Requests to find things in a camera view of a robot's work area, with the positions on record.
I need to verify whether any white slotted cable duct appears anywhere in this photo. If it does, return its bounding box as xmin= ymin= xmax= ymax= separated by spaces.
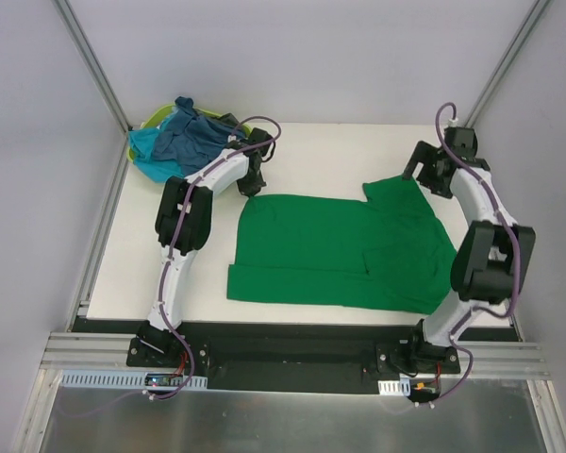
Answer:
xmin=377 ymin=378 xmax=411 ymax=397
xmin=61 ymin=370 xmax=188 ymax=392

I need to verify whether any aluminium frame post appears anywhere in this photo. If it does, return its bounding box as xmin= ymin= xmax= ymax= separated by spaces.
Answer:
xmin=54 ymin=0 xmax=141 ymax=139
xmin=461 ymin=0 xmax=555 ymax=128

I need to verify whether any grey t shirt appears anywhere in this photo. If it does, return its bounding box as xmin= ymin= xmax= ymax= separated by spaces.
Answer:
xmin=216 ymin=113 xmax=240 ymax=135

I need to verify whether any dark blue t shirt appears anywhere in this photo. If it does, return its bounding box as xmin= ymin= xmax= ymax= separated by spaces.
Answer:
xmin=153 ymin=96 xmax=230 ymax=177

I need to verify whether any right white slotted cable duct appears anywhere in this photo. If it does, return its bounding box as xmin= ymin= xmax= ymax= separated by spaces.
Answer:
xmin=377 ymin=378 xmax=411 ymax=397

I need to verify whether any left aluminium frame post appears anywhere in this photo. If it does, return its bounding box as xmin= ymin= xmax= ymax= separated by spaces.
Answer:
xmin=54 ymin=0 xmax=141 ymax=139

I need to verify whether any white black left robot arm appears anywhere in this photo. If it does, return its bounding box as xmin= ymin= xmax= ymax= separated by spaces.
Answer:
xmin=137 ymin=127 xmax=280 ymax=367

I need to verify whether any right aluminium frame post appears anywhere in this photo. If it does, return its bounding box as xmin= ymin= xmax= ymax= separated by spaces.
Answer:
xmin=461 ymin=0 xmax=555 ymax=128

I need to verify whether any teal t shirt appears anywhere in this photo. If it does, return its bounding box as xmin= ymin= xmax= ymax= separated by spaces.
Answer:
xmin=128 ymin=127 xmax=183 ymax=183

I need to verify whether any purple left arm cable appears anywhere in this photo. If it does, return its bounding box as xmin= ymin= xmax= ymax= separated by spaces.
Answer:
xmin=143 ymin=115 xmax=284 ymax=402

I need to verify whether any green t shirt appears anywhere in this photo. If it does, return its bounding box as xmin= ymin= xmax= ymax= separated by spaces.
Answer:
xmin=227 ymin=176 xmax=456 ymax=315

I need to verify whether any left white slotted cable duct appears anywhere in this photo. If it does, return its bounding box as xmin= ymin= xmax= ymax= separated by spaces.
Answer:
xmin=61 ymin=370 xmax=188 ymax=392

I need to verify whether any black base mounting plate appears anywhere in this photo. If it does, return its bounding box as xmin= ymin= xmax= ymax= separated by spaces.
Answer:
xmin=70 ymin=316 xmax=523 ymax=393

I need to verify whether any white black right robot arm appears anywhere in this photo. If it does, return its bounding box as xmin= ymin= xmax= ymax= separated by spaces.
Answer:
xmin=402 ymin=126 xmax=536 ymax=373

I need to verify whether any lime green plastic basin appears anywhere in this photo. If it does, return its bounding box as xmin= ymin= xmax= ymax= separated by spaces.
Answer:
xmin=128 ymin=96 xmax=250 ymax=183

